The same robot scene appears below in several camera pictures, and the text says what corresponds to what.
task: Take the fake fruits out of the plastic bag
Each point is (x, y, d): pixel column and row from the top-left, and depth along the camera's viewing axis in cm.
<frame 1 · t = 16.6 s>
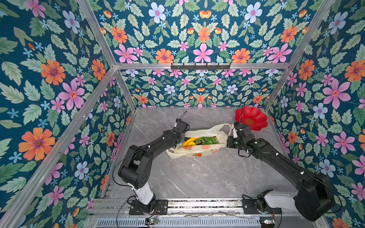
left hand: (179, 132, 92), fingers closed
right hand: (227, 139, 85), fingers closed
cream plastic fruit-print bag: (221, 131, 88), point 16 cm above the table
red flower-shaped plastic bowl: (256, 119, 113), on the table
yellow fake banana: (188, 140, 97), point 4 cm above the table
yellow fake lemon: (191, 143, 94), point 6 cm above the table
green fake grapes: (210, 140, 97), point 4 cm above the table

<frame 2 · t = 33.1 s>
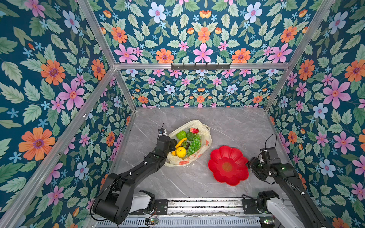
left hand: (172, 136, 88), fingers closed
right hand: (247, 165, 79), fingers open
red flower-shaped plastic bowl: (229, 165, 90), on the table
yellow fake lemon: (181, 152, 90), point 6 cm above the table
green fake grapes: (195, 145, 95), point 4 cm above the table
red fake strawberry: (194, 130, 103), point 4 cm above the table
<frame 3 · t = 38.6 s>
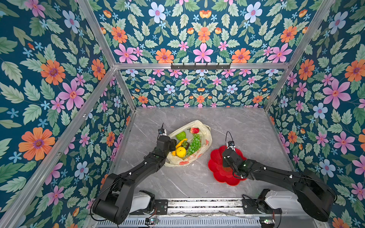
left hand: (173, 136, 88), fingers closed
right hand: (224, 156, 88), fingers open
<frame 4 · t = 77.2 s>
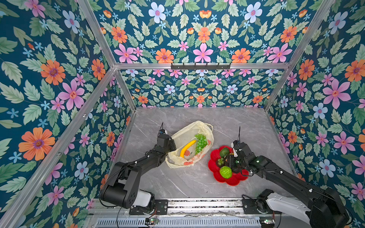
left hand: (175, 138, 91), fingers closed
right hand: (226, 159, 83), fingers open
yellow fake banana: (183, 150, 95), point 2 cm above the table
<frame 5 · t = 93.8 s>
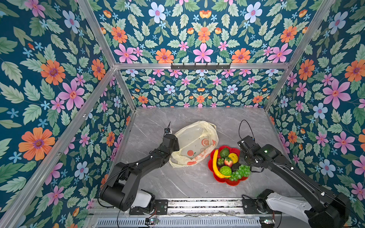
left hand: (177, 137, 90), fingers closed
right hand: (241, 159, 78), fingers closed
yellow fake banana: (215, 165, 85), point 6 cm above the table
green fake grapes: (244, 171, 78), point 10 cm above the table
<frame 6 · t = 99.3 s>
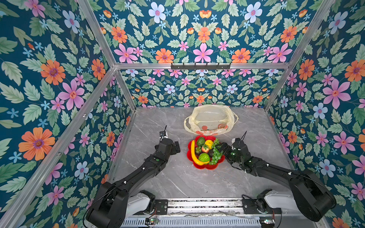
left hand: (173, 140, 86), fingers open
right hand: (217, 149, 87), fingers open
cream plastic fruit-print bag: (211, 119, 115), on the table
yellow fake banana: (195, 157, 88), point 6 cm above the table
green fake grapes: (216, 154, 87), point 7 cm above the table
yellow fake lemon: (209, 143, 93), point 7 cm above the table
